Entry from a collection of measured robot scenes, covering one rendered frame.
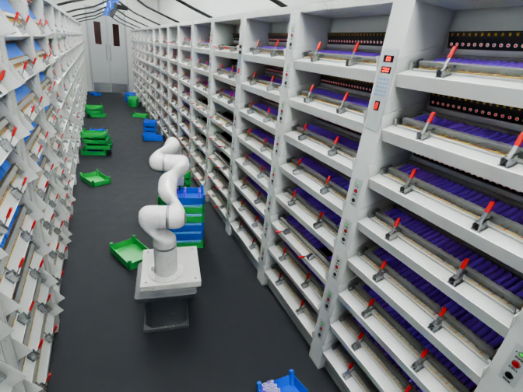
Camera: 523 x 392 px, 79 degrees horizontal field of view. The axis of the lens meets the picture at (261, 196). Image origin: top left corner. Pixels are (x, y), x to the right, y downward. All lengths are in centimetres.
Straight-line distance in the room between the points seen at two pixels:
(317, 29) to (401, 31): 69
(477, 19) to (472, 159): 51
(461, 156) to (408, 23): 47
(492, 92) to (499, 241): 40
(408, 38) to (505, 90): 38
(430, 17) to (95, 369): 206
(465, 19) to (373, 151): 51
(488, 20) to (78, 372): 220
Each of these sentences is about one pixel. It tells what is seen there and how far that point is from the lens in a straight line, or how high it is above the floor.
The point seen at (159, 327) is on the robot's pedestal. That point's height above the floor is 2.
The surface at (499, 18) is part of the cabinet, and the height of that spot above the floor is 168.
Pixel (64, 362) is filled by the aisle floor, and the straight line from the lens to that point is 203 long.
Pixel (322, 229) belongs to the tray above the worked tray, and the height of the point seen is 72.
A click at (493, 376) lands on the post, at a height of 74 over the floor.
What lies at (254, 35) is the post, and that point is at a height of 161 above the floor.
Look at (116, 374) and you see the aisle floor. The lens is 191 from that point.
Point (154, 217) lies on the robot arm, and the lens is 165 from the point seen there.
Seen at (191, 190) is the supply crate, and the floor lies 43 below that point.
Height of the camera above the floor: 149
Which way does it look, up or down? 24 degrees down
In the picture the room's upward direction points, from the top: 7 degrees clockwise
